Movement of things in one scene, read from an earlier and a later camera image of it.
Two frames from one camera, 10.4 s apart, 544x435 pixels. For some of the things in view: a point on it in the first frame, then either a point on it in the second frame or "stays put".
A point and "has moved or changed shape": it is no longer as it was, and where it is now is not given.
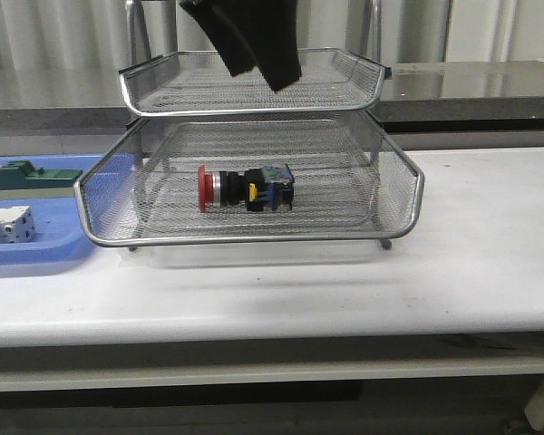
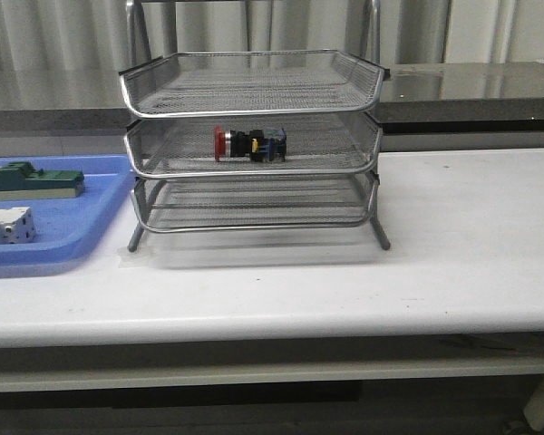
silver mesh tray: x=353 y=182 has moved or changed shape
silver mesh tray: x=199 y=83 stays put
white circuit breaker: x=2 y=226 stays put
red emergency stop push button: x=269 y=188 -> x=258 y=145
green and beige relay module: x=18 y=179 stays put
